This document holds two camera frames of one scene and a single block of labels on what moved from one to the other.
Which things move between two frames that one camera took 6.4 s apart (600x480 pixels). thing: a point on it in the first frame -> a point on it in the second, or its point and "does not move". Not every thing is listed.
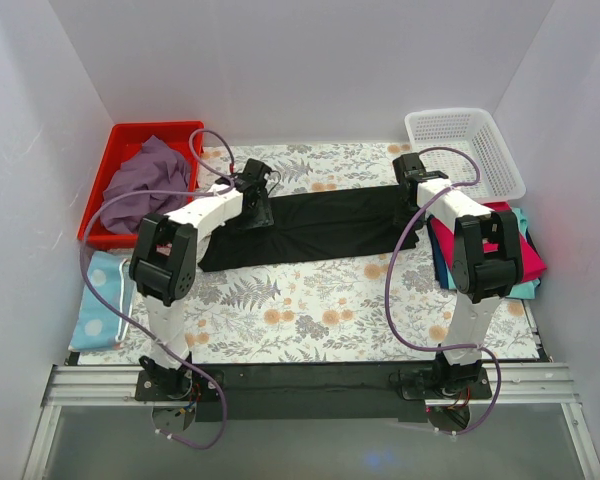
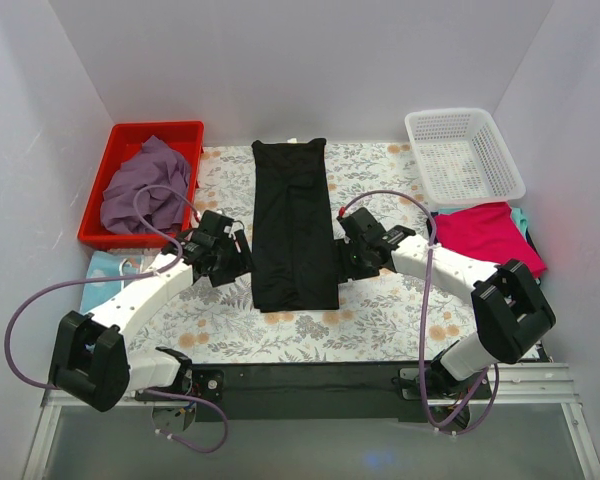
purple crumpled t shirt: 156,167 does not move
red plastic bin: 185,136 does not move
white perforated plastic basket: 465,145 does not move
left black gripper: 259,214 -> 234,255
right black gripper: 407,209 -> 350,258
